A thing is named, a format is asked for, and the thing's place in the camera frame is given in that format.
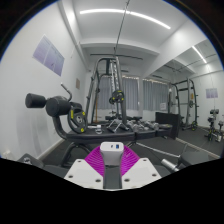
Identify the black weight bench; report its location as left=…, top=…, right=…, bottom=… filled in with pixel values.
left=24, top=93, right=174, bottom=168

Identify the dumbbell rack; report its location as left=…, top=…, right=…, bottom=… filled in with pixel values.
left=206, top=108, right=224, bottom=143

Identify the grey window curtain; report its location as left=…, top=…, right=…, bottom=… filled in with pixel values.
left=98, top=75, right=139, bottom=111

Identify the white charger block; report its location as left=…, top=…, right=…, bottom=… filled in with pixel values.
left=99, top=141, right=125, bottom=167

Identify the group of silver dumbbells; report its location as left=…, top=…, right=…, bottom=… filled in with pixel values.
left=124, top=118, right=160, bottom=132

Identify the small purple wall poster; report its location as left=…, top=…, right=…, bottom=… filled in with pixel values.
left=205, top=87, right=219, bottom=99

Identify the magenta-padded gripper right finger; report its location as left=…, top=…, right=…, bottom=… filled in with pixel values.
left=112, top=147, right=163, bottom=190

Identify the white wall socket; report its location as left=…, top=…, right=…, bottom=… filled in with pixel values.
left=1, top=149, right=13, bottom=160

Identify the black square pad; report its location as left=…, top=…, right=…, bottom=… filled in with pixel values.
left=16, top=153, right=44, bottom=169

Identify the short ceiling light strip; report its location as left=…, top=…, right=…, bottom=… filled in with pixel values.
left=191, top=45, right=208, bottom=64

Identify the grey cable machine frame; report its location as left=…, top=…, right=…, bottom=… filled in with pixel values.
left=84, top=56, right=129, bottom=133

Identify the black power rack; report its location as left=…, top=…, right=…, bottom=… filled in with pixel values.
left=169, top=78, right=199, bottom=132

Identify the black yellow weight plate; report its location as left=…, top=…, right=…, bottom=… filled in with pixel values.
left=67, top=106, right=88, bottom=134
left=108, top=89, right=125, bottom=105

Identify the large purple wall poster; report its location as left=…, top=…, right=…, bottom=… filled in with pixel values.
left=32, top=34, right=65, bottom=77

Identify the black padded seat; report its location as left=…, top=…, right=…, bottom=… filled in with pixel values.
left=178, top=151, right=214, bottom=168

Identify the black hanging cable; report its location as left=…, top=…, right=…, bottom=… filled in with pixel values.
left=114, top=0, right=132, bottom=58

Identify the black box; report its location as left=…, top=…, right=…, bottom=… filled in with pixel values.
left=154, top=111, right=183, bottom=140

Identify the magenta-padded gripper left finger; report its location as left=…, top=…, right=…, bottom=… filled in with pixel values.
left=64, top=145, right=113, bottom=190

